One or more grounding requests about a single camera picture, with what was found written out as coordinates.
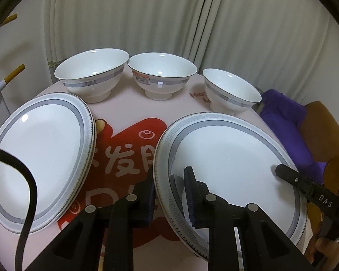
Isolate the black cable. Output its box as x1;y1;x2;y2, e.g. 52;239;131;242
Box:
0;145;38;271

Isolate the purple cloth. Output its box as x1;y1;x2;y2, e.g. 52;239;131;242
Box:
260;89;328;181

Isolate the pink printed tablecloth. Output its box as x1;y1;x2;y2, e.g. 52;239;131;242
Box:
0;73;314;271

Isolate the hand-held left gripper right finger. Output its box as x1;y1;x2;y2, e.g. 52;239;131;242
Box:
183;166;274;271

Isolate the white bowl with label sticker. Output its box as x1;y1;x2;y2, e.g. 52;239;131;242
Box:
128;52;198;101

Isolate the large white bowl grey band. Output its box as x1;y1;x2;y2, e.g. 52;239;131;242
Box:
54;49;129;103

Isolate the person's right hand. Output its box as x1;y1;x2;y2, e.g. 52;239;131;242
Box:
306;230;339;264

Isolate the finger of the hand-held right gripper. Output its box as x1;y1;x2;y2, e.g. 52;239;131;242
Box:
275;164;311;192

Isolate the brown chair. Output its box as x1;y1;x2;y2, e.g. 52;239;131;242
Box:
299;101;339;192

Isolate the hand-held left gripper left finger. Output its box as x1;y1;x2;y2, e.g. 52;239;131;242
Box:
25;169;157;271

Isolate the small white bowl grey band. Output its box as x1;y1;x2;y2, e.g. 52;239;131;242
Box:
202;68;262;116

